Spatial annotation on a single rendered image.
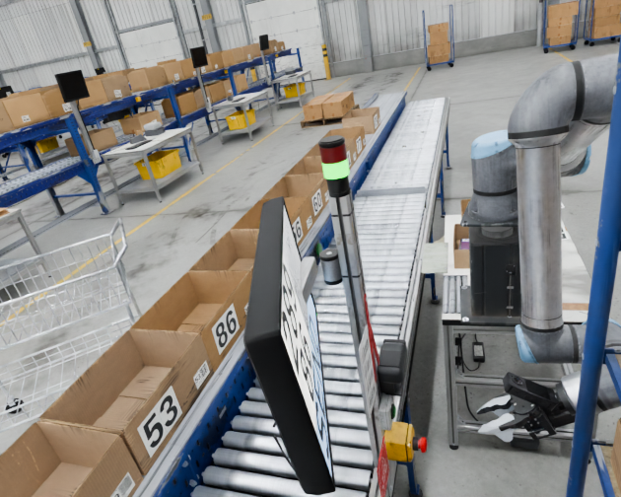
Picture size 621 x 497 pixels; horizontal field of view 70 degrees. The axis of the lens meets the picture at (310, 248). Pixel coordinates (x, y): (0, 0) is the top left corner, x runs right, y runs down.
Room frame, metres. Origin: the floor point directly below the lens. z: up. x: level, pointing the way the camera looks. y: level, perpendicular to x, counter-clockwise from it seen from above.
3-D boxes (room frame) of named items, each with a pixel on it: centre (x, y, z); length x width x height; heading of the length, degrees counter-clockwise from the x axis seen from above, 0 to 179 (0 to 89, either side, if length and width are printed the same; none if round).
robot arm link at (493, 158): (1.43, -0.68, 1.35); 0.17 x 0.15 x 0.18; 70
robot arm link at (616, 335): (0.77, -0.62, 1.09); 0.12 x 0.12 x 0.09; 70
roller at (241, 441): (0.96, 0.16, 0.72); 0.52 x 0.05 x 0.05; 68
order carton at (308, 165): (2.89, -0.13, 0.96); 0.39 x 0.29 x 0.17; 158
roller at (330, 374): (1.26, 0.04, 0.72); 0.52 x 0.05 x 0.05; 68
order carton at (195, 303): (1.44, 0.46, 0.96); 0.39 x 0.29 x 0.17; 158
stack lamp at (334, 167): (0.84, -0.08, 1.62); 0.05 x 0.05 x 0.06
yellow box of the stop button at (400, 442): (0.85, -0.15, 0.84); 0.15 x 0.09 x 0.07; 158
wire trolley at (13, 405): (2.22, 1.52, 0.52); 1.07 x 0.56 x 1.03; 110
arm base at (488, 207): (1.43, -0.68, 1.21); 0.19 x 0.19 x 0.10
